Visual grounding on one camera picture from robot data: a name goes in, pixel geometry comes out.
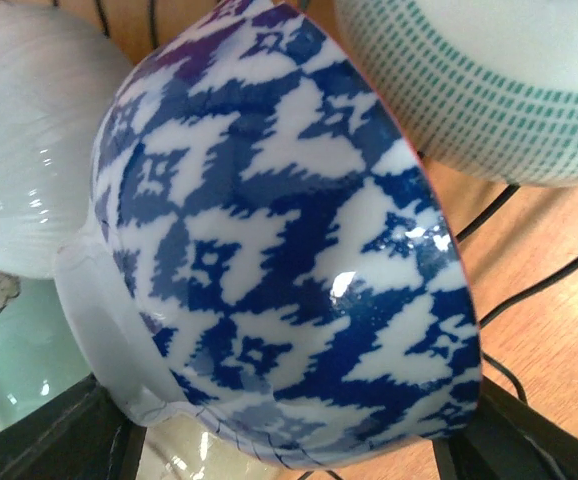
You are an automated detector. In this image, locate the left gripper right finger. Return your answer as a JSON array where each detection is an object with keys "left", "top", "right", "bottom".
[{"left": 433, "top": 379, "right": 578, "bottom": 480}]

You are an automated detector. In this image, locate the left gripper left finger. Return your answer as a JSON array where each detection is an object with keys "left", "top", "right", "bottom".
[{"left": 0, "top": 375, "right": 146, "bottom": 479}]

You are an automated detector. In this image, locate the pale green bowl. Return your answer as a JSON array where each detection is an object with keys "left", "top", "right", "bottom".
[
  {"left": 334, "top": 1, "right": 578, "bottom": 186},
  {"left": 0, "top": 272, "right": 90, "bottom": 431}
]

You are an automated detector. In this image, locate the black wire dish rack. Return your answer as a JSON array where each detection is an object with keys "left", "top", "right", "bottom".
[{"left": 48, "top": 0, "right": 578, "bottom": 480}]

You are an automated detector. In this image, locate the red bottom bowl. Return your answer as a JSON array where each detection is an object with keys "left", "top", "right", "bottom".
[{"left": 54, "top": 0, "right": 483, "bottom": 471}]

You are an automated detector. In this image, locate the white bowl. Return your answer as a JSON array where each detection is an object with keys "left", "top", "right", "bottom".
[
  {"left": 137, "top": 415, "right": 281, "bottom": 480},
  {"left": 0, "top": 1, "right": 131, "bottom": 279}
]

